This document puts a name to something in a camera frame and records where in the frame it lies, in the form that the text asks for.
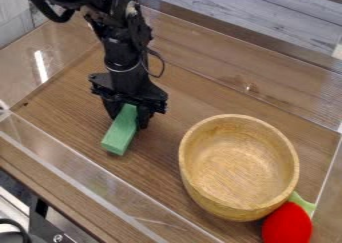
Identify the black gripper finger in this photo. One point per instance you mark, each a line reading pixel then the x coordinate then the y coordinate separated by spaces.
pixel 112 106
pixel 143 117

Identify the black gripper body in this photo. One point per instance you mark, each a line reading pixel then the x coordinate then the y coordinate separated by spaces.
pixel 132 87

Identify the green rectangular block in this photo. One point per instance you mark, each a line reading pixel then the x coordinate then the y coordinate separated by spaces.
pixel 121 131

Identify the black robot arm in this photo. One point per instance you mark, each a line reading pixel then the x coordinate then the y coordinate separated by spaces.
pixel 120 28

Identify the brown wooden bowl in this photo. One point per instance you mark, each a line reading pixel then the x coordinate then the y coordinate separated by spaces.
pixel 239 166

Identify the red plush strawberry toy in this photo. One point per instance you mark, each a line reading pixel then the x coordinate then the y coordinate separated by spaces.
pixel 288 224

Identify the clear acrylic front wall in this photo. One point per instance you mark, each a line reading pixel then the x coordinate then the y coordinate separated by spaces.
pixel 104 204

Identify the black table frame bracket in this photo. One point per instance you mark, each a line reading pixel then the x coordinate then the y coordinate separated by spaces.
pixel 41 228

